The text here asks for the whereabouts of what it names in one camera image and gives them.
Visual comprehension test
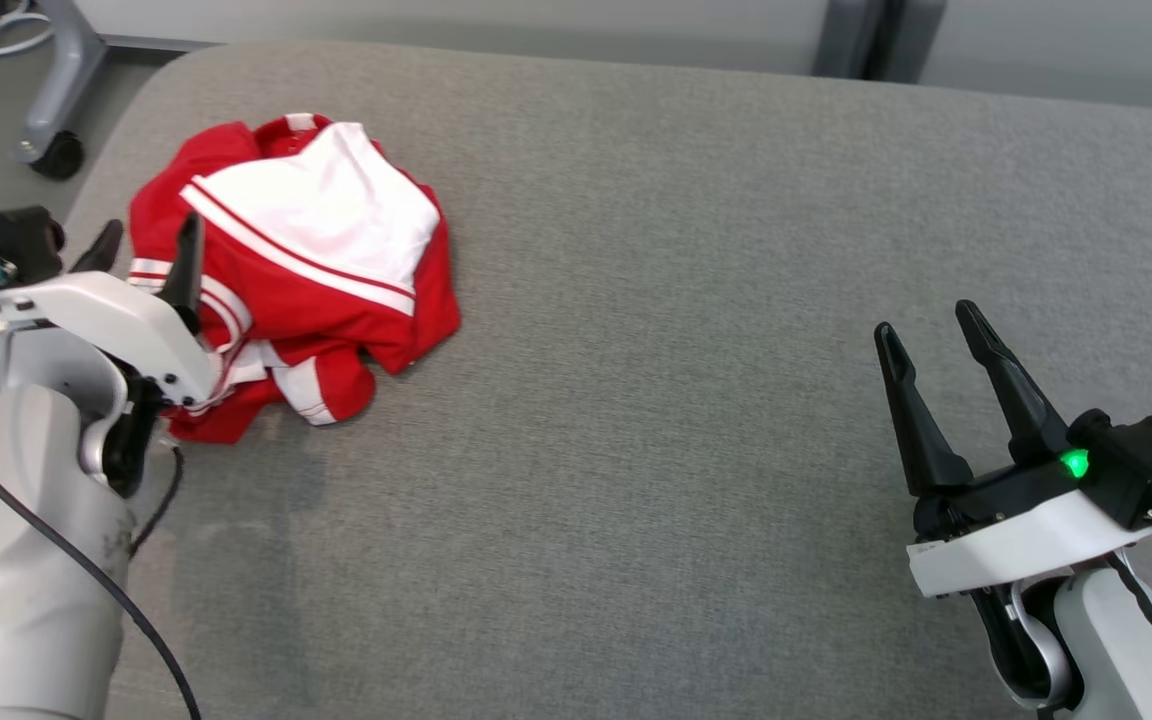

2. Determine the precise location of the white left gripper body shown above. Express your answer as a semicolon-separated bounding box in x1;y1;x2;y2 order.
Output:
0;272;222;409

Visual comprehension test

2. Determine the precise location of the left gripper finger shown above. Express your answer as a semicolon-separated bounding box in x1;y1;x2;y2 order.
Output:
71;218;125;274
161;212;205;336

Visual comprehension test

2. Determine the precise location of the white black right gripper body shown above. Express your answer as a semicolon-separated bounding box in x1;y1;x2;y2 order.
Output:
906;448;1152;601

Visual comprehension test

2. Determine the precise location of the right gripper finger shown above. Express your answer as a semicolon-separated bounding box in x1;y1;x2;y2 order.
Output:
956;300;1069;466
874;323;974;493

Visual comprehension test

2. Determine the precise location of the red white number 23 jersey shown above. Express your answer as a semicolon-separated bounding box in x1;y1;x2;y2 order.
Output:
126;112;463;446

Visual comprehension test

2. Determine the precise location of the grey wheeled metal stand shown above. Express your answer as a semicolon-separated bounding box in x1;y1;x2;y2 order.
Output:
14;0;227;181

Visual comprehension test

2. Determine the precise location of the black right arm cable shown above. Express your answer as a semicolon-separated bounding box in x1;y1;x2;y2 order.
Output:
1106;550;1152;720

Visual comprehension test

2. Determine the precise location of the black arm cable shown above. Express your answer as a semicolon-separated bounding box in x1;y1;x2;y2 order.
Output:
0;405;205;720
1106;550;1152;720

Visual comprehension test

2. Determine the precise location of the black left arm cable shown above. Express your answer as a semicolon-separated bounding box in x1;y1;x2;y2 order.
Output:
0;405;205;720

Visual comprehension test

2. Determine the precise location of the grey upright post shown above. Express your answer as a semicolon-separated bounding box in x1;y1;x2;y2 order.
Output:
811;0;937;83

